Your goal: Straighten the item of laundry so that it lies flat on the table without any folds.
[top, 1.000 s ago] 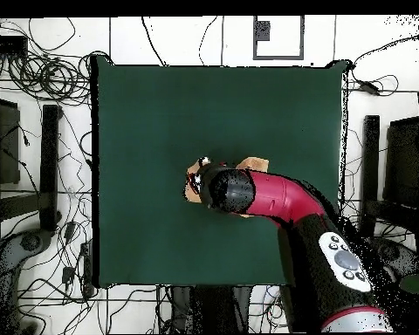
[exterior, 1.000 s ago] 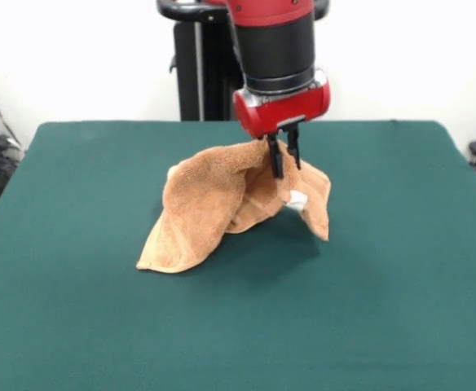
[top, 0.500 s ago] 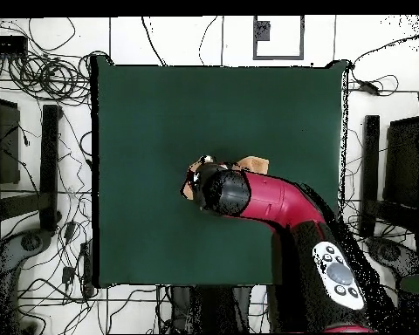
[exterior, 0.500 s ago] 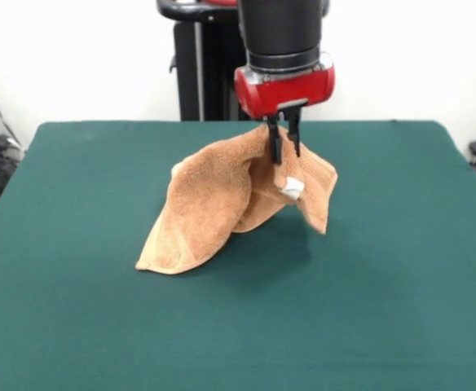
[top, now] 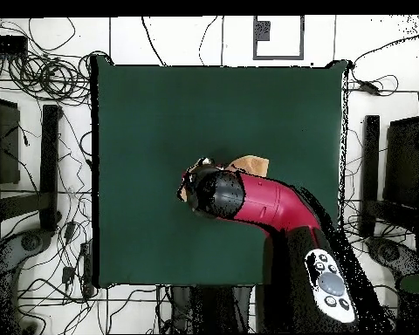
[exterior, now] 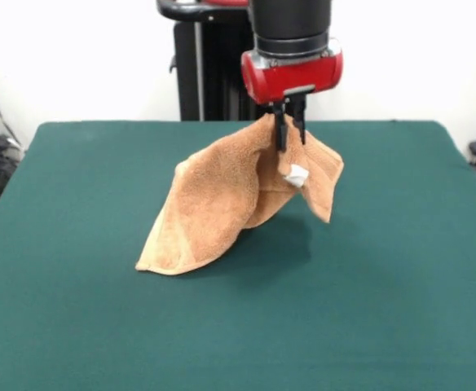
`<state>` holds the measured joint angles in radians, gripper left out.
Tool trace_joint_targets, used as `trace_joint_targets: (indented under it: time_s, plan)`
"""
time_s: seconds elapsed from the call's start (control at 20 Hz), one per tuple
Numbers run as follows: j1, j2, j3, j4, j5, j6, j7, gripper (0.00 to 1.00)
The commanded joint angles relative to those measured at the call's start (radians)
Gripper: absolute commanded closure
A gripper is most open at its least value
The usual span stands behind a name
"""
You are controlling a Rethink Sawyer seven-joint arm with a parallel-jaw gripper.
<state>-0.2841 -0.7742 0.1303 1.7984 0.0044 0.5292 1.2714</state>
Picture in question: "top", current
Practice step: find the large black case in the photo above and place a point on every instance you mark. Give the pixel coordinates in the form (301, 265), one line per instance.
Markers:
(403, 160)

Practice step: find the black power strip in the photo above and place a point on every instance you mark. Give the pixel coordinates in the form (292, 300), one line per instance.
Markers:
(87, 265)

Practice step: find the grey chair base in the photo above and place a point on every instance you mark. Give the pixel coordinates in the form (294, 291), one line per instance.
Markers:
(10, 251)
(389, 253)

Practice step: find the small black power adapter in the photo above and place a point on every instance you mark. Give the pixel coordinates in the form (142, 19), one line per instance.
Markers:
(68, 275)

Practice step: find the dark green table cloth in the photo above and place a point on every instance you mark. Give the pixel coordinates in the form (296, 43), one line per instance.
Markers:
(143, 122)

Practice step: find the flat black box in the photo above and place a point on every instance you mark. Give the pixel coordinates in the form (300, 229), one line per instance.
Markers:
(7, 44)

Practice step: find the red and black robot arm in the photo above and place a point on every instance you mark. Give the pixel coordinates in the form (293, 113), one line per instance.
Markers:
(272, 206)

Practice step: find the tan terry towel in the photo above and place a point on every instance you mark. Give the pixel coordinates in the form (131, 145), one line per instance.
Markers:
(251, 165)

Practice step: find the long black bar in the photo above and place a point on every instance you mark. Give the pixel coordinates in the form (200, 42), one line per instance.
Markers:
(50, 167)

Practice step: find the dark grey square frame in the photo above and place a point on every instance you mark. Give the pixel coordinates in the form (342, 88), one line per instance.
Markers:
(262, 31)

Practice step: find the black monitor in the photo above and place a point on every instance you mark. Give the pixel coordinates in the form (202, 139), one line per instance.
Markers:
(3, 139)

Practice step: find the black inline power adapter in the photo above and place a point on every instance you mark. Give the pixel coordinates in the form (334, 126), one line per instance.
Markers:
(369, 88)

